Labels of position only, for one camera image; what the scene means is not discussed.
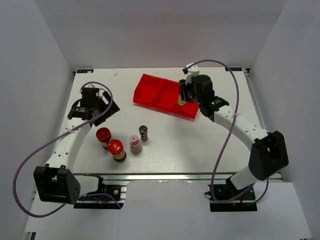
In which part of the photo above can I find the small yellow label bottle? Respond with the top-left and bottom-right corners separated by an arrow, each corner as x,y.
177,95 -> 186,106

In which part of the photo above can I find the black cap spice jar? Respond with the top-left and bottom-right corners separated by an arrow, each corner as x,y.
138,125 -> 149,142

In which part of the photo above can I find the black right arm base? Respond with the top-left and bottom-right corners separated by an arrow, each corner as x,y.
204,184 -> 258,213

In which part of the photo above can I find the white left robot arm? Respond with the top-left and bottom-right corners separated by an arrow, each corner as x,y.
33,87 -> 120,205

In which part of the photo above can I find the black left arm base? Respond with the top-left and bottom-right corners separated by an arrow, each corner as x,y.
73,176 -> 127,210

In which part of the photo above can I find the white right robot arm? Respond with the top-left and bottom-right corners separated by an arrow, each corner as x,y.
179,74 -> 268,175

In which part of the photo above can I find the red three-compartment plastic bin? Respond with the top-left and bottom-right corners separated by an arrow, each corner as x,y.
133,73 -> 199,119

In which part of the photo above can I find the red lid sauce jar rear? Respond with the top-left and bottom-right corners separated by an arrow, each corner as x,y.
95,127 -> 112,150

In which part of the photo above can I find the red lid sauce jar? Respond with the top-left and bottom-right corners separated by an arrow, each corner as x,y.
95,127 -> 112,150
107,139 -> 127,162

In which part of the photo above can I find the blue table corner label left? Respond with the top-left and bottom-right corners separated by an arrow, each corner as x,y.
76,69 -> 94,74

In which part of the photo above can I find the blue table corner label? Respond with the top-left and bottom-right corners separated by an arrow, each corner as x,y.
225,67 -> 243,72
76,69 -> 94,74

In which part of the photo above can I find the red lid sauce jar front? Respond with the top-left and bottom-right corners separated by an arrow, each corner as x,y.
107,139 -> 127,162

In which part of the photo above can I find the blue table corner label right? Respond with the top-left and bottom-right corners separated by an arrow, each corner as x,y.
225,67 -> 243,72

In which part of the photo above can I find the pink cap spice jar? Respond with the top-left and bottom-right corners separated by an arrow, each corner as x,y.
129,135 -> 143,155

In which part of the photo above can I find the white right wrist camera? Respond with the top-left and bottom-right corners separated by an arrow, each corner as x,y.
182,62 -> 200,85

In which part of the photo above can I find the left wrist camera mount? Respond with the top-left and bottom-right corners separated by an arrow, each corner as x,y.
79,83 -> 97,92

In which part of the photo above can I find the aluminium front rail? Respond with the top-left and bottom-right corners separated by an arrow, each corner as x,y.
71,172 -> 283,185

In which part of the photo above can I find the aluminium rail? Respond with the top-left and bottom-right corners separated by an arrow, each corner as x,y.
71,172 -> 283,185
244,68 -> 289,181

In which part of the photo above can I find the aluminium right side rail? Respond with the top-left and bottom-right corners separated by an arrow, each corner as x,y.
244,68 -> 289,181

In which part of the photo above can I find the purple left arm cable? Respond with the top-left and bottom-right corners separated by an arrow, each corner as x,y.
12,81 -> 122,219

